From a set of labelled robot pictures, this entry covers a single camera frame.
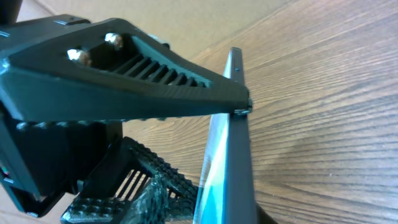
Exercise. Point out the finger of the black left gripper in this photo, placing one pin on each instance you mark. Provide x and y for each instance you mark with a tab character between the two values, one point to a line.
61	69
132	185

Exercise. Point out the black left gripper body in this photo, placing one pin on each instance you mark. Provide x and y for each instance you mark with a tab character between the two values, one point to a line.
40	165

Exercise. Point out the Galaxy S24 smartphone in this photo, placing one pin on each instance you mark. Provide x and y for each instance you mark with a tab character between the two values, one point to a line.
226	188

